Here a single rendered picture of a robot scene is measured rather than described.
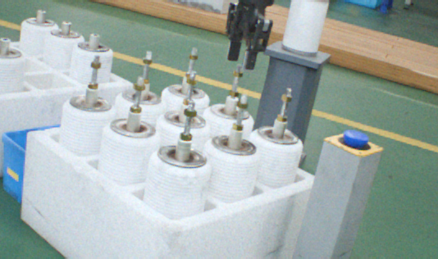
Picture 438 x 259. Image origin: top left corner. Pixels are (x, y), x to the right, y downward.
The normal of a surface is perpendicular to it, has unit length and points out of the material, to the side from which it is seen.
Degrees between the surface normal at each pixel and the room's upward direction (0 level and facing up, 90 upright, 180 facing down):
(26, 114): 90
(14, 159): 92
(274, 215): 90
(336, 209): 90
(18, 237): 0
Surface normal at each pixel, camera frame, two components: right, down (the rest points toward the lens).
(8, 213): 0.18, -0.92
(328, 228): -0.68, 0.13
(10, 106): 0.71, 0.37
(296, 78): -0.36, 0.26
